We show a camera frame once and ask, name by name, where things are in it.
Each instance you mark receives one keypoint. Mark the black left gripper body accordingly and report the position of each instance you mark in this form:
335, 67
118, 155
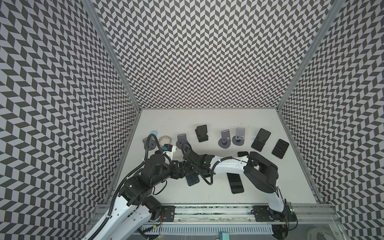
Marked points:
174, 174

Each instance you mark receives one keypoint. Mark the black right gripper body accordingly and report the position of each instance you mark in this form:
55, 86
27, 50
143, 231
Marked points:
195, 156

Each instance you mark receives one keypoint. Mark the teal phone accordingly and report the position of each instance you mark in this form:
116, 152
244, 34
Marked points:
192, 179

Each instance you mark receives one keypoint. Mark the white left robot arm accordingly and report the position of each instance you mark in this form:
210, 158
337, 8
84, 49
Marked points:
133, 203

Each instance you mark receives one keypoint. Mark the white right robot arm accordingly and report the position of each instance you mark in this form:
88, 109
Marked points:
262, 173

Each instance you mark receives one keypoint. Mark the purple round stand purple phone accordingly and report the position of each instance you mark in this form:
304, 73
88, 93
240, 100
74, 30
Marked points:
225, 140

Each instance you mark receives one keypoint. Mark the clear packing tape roll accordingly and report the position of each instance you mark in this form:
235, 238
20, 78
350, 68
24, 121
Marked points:
165, 140

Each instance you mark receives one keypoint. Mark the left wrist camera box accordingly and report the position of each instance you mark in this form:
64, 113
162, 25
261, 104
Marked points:
169, 150

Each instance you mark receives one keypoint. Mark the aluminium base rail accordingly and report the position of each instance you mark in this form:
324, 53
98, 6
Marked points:
186, 219

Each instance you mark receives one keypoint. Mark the aluminium corner post left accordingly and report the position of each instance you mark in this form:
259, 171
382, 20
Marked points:
94, 18

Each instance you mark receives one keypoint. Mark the aluminium corner post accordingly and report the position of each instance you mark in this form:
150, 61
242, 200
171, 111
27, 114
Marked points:
321, 34
94, 18

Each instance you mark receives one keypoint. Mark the aluminium corner post right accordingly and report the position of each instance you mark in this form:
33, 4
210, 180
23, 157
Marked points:
321, 34

